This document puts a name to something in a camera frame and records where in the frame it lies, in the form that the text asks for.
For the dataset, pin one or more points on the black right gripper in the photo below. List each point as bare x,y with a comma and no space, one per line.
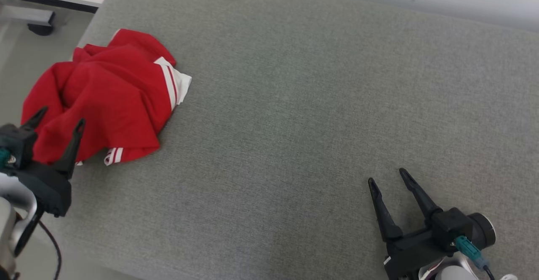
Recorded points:
406,254

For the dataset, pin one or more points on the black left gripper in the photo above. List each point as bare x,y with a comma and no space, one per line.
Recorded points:
52,191

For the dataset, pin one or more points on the red white basketball jersey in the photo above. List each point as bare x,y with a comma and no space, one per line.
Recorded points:
109,99

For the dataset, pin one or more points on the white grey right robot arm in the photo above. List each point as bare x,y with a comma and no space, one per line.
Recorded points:
457,273

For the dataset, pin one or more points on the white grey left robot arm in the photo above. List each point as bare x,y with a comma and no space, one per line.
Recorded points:
8,229

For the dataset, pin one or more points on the black caster wheel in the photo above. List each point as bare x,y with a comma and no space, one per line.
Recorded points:
41,29

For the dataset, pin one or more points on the grey stand base bar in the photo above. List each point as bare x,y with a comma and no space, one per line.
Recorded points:
25,15

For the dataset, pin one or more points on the grey fabric sofa seat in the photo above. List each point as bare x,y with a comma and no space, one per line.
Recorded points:
294,124

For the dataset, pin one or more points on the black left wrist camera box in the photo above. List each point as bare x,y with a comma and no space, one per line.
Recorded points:
17,143

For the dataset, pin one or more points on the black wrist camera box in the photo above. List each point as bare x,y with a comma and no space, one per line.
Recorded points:
17,143
448,227

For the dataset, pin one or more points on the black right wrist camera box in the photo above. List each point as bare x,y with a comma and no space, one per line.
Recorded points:
448,227

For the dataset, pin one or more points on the teal left camera connector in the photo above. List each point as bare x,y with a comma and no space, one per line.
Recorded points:
4,157

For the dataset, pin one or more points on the teal camera connector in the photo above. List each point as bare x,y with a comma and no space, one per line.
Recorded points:
4,157
467,248

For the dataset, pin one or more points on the teal right camera connector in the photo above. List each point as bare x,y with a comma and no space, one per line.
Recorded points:
467,248

